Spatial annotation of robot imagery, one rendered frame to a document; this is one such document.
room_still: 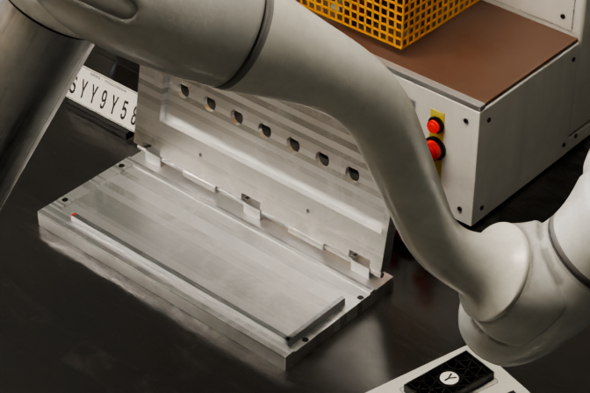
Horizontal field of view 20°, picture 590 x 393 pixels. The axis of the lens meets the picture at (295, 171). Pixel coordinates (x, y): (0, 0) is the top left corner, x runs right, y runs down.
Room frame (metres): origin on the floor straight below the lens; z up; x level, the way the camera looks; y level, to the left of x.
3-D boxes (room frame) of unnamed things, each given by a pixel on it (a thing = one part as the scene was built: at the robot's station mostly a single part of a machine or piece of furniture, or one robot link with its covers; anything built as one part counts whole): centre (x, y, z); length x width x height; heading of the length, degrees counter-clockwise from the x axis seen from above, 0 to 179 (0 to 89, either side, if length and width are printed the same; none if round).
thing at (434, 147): (1.78, -0.18, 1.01); 0.03 x 0.02 x 0.03; 49
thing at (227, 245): (1.70, 0.11, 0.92); 0.44 x 0.21 x 0.04; 49
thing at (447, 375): (1.44, -0.18, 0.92); 0.10 x 0.05 x 0.01; 128
